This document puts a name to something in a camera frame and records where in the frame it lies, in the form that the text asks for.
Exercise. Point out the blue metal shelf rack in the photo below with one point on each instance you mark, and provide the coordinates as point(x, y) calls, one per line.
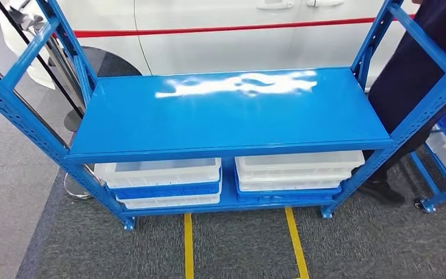
point(227, 123)

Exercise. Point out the blue wheeled rack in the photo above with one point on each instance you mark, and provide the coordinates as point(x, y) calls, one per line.
point(438, 196)

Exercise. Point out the thin black pole stand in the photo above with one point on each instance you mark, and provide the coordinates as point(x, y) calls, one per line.
point(73, 121)

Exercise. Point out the red barrier belt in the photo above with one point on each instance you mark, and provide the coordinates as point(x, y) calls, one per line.
point(207, 29)

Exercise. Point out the white car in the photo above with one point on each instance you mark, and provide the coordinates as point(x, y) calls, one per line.
point(207, 50)

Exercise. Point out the person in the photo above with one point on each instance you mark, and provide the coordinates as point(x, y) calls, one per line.
point(411, 77)

